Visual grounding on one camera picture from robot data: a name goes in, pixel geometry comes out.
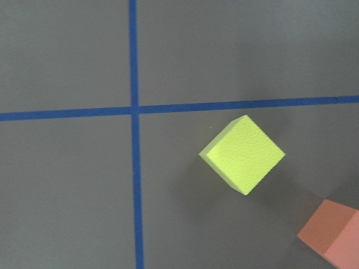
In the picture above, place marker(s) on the orange foam block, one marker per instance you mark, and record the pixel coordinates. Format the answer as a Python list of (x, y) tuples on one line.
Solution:
[(332, 232)]

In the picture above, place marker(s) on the yellow foam block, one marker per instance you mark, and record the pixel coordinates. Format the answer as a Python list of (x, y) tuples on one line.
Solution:
[(242, 154)]

